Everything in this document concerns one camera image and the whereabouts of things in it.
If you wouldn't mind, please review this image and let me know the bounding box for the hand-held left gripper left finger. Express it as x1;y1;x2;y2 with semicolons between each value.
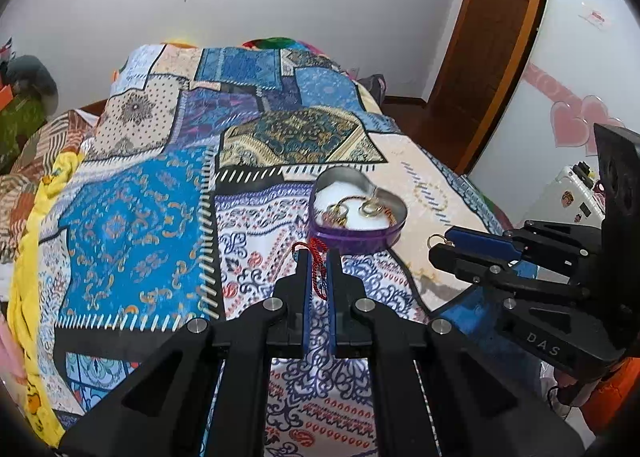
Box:
57;249;314;457

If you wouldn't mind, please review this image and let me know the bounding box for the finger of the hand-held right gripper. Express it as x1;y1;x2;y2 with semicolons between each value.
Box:
444;220;602;270
428;243;593;303

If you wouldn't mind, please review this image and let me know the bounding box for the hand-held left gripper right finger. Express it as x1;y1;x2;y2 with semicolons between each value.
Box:
325;252;587;457

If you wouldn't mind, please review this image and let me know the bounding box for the red string bracelet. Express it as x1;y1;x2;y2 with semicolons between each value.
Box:
292;237;332;301

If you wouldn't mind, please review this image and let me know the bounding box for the purple heart-shaped tin box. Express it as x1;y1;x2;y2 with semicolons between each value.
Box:
307;168;409;257

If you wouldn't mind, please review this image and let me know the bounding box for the person's right hand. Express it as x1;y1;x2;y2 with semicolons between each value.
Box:
555;372;597;406

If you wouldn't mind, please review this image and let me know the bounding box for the white suitcase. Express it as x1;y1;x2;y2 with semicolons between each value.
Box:
516;164;609;229

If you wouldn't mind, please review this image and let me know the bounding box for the patchwork printed blanket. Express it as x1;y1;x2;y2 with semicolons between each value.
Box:
36;43;513;457

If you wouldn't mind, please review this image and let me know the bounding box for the wooden wardrobe with hearts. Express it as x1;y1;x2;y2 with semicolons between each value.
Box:
467;0;640;238

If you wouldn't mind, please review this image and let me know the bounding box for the grey backpack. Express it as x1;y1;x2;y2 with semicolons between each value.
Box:
356;74;388;104

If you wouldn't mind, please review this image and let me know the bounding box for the brown wooden door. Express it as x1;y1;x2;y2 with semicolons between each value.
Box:
426;0;546;108

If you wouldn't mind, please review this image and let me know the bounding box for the orange striped cloth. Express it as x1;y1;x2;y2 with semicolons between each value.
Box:
0;108;98;265

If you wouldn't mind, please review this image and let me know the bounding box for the green patterned bag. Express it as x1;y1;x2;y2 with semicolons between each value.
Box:
0;93;49;174

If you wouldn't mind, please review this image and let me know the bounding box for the pink ring toy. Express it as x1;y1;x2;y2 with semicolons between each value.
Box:
0;321;27;380

